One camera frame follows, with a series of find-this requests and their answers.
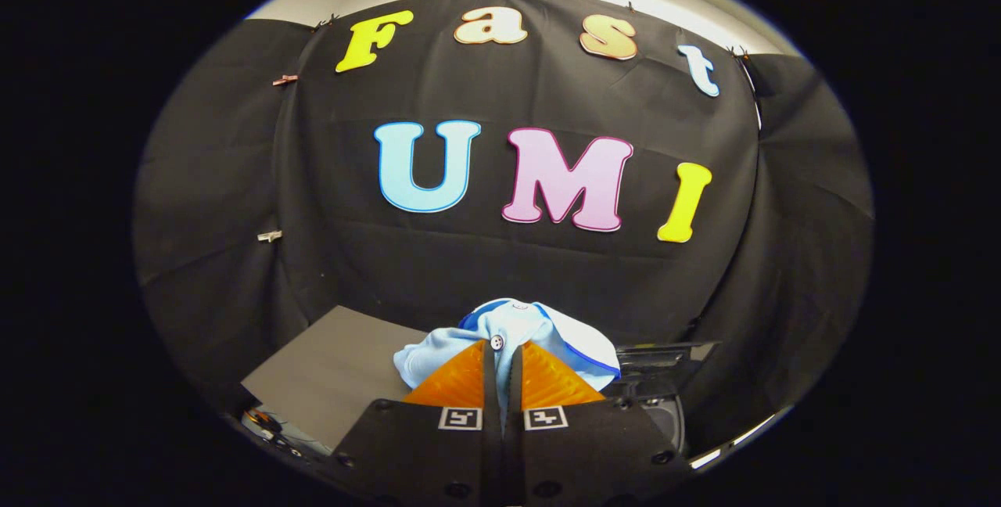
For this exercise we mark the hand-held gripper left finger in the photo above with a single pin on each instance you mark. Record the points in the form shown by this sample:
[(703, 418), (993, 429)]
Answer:
[(491, 413)]

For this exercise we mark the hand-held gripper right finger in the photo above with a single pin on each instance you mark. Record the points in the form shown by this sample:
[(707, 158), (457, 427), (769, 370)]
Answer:
[(512, 413)]

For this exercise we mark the light blue polo shirt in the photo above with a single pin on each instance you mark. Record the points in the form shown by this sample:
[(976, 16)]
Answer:
[(516, 323)]

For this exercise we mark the grey washing machine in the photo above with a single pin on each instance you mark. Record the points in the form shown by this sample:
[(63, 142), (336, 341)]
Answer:
[(665, 421)]

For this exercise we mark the black backdrop cloth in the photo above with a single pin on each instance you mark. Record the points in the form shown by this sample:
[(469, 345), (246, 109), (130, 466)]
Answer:
[(469, 264)]

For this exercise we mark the grey cabinet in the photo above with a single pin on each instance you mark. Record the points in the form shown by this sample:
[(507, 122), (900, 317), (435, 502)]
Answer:
[(336, 374)]

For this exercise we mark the silver clip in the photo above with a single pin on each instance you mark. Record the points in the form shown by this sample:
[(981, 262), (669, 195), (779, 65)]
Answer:
[(269, 235)]

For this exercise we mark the copper clip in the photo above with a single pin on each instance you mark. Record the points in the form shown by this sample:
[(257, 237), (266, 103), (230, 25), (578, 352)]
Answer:
[(285, 80)]

